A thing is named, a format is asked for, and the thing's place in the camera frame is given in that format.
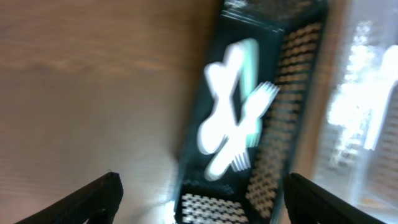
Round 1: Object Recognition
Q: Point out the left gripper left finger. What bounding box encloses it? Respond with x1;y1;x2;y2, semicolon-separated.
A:
17;172;124;224

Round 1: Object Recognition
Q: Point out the white plastic fork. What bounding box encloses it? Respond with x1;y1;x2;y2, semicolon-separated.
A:
204;82;279;181
198;62;249;178

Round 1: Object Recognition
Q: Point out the clear plastic basket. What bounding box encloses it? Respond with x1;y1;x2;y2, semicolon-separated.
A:
312;0;397;223

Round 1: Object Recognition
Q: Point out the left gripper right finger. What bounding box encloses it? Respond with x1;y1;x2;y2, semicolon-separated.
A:
283;173;384;224

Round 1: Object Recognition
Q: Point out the white spoon clear basket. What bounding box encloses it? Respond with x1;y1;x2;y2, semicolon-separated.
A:
364;45;397;150

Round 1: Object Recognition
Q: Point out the mint green plastic fork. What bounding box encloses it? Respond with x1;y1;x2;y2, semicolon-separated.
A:
239;39;262;148

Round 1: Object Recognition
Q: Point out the dark green plastic basket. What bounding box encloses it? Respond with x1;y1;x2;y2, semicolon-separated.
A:
172;1;328;223

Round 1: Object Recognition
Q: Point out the white plastic spoon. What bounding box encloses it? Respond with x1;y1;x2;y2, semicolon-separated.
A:
197;42;244;155

